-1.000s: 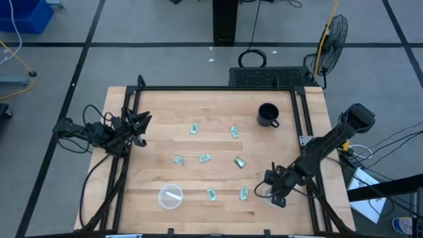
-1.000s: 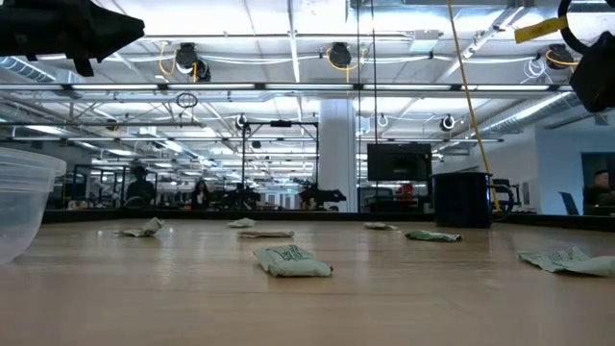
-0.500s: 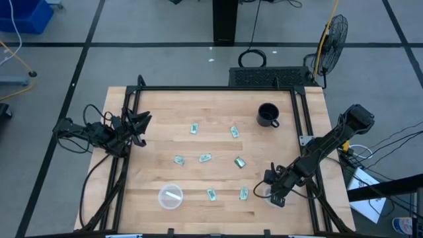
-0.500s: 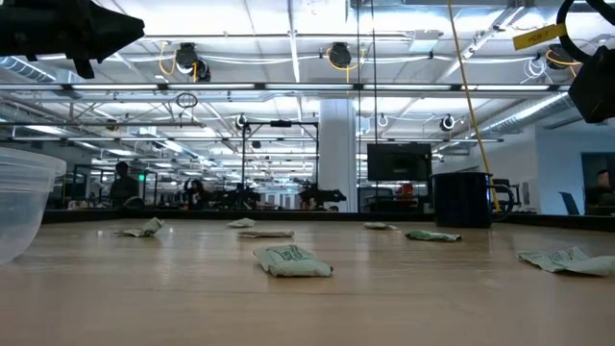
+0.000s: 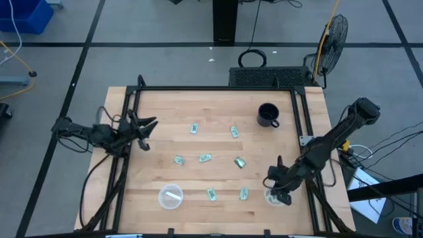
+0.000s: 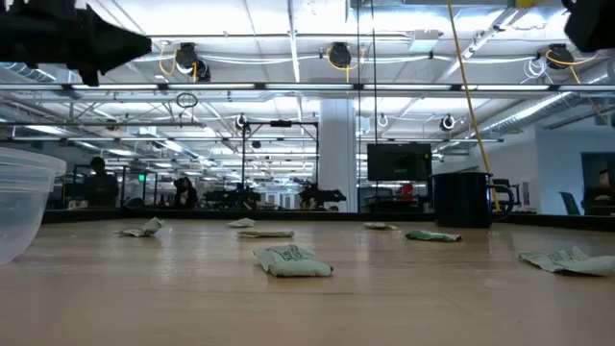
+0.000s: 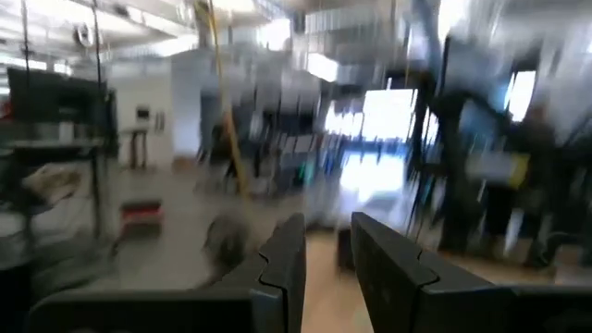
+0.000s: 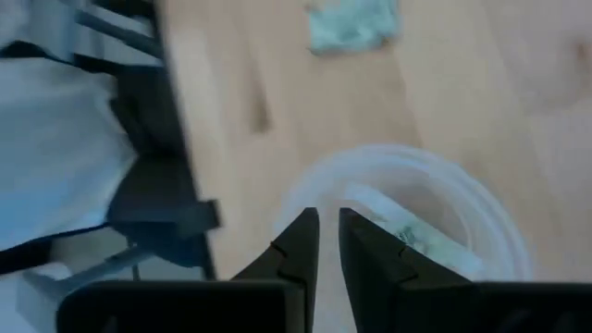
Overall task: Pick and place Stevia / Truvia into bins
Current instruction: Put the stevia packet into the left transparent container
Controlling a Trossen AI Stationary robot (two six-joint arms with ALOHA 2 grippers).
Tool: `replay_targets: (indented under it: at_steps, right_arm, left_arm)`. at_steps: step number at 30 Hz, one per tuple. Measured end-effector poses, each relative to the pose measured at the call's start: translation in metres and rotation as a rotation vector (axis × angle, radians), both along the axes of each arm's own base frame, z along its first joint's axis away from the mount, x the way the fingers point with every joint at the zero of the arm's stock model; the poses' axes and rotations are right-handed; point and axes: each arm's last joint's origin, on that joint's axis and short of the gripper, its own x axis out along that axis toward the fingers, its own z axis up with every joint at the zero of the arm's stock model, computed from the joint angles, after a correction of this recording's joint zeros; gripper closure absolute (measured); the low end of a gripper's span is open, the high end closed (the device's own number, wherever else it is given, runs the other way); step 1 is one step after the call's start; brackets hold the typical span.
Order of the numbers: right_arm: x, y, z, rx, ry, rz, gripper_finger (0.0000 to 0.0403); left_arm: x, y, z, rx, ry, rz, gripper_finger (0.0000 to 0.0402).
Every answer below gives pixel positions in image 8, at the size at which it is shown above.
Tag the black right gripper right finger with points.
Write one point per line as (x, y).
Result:
(370, 268)

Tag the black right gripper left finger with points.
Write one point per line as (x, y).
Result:
(296, 259)

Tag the clear round plastic bin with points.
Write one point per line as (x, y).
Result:
(490, 208)

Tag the black metal table frame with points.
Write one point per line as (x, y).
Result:
(152, 139)

